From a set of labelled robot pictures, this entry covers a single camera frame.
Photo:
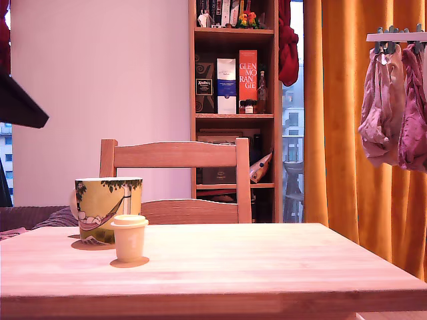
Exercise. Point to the cream coffee capsule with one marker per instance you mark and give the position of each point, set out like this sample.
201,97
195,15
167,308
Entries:
129,243

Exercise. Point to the striped purple cushion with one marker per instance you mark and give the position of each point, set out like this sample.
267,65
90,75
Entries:
60,221

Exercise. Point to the illustrated hammock ceramic mug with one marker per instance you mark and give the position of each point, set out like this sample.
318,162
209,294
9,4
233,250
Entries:
96,200

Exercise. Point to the pink cloth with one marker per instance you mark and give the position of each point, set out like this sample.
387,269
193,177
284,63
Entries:
10,233

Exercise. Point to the wooden chair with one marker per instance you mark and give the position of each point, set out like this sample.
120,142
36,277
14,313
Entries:
173,155

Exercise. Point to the black spiral pattern box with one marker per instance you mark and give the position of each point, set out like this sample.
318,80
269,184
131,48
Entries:
204,100

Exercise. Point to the white figurine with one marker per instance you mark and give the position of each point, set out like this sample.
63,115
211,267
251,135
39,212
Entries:
202,18

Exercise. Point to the white and blue box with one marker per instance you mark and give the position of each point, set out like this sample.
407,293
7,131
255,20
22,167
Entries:
226,86

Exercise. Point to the black gift box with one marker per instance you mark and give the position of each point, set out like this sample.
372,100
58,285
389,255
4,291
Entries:
218,175

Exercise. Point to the wooden bookshelf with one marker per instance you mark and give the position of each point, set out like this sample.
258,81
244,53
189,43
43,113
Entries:
233,116

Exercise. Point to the small amber jar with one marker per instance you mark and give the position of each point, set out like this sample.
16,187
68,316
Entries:
241,108

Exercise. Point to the white spine book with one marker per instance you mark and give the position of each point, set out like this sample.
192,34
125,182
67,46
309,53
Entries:
225,11

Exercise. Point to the small labelled jar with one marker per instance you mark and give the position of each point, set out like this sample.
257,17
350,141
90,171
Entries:
250,107

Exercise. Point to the red Glenmorangie box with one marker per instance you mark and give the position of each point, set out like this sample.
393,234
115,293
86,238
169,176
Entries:
247,66

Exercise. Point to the glass bottle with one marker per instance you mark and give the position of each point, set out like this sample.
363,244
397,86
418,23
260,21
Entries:
262,96

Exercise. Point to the colourful parrot figurine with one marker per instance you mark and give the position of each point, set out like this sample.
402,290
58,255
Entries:
247,18

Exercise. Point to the patterned paper bag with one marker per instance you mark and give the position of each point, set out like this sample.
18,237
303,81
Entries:
258,168

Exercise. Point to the knotted red curtain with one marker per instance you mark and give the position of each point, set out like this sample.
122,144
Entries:
287,50

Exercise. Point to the grey balcony stool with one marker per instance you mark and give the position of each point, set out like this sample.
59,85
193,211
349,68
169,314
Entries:
293,186

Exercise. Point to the orange curtain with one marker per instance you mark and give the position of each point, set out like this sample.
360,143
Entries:
337,100

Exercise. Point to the pale pink hanging garment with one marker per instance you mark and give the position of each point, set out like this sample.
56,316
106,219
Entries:
380,110

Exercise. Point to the white drying rack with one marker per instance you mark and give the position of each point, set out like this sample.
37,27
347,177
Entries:
393,36

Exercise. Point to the magenta hanging garment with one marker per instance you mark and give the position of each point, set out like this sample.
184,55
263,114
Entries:
413,133

